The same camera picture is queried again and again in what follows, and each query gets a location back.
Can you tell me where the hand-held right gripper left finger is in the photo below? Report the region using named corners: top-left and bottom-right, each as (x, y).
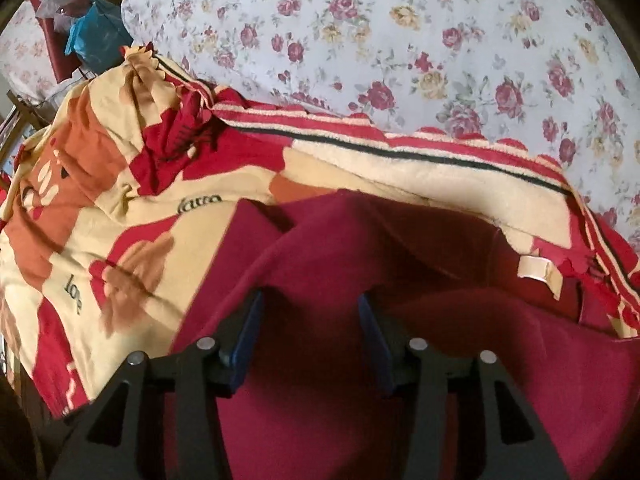
top-left (47, 290), bottom-right (265, 480)

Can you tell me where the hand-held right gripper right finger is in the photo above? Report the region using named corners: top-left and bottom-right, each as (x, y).
top-left (357, 294), bottom-right (571, 480)

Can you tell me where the dark red fleece garment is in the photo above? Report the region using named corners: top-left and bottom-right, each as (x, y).
top-left (170, 191), bottom-right (640, 480)

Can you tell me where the printed orange cream blanket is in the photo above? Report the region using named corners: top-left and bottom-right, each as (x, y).
top-left (0, 45), bottom-right (640, 418)

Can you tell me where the floral bed sheet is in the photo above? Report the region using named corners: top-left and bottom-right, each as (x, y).
top-left (120, 0), bottom-right (640, 253)

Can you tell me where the wooden chair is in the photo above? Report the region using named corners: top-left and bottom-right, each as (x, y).
top-left (0, 87), bottom-right (56, 181)

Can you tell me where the teal plastic bag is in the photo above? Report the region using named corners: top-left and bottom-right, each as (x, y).
top-left (65, 0), bottom-right (133, 73)

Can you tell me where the red cloth bag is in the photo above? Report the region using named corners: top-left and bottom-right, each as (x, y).
top-left (30, 0), bottom-right (83, 83)

